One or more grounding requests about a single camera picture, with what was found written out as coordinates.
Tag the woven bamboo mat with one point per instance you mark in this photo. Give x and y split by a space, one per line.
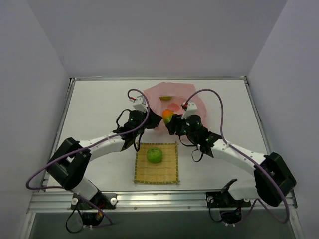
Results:
164 173

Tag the aluminium table frame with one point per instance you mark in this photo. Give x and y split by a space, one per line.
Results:
149 211

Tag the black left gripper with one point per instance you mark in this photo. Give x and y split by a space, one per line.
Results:
152 119

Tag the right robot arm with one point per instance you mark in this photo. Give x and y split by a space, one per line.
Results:
273 179

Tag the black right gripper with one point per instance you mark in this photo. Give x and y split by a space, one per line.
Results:
174 123

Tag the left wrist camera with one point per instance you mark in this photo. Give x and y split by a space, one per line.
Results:
140 104

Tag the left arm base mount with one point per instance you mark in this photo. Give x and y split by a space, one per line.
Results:
91 211

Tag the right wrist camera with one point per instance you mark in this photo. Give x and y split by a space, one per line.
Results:
190 109

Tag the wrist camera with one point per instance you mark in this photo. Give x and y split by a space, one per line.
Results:
190 109
140 104

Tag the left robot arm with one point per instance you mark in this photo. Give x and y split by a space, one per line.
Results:
69 171

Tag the green orange fake mango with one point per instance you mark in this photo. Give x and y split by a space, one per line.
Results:
167 116

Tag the pink plastic bag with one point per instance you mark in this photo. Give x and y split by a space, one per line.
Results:
178 93

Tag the green fake guava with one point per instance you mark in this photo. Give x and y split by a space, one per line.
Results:
154 155

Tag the green fake pear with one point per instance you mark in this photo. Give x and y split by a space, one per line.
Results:
165 98

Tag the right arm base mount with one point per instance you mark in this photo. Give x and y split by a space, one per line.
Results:
230 210

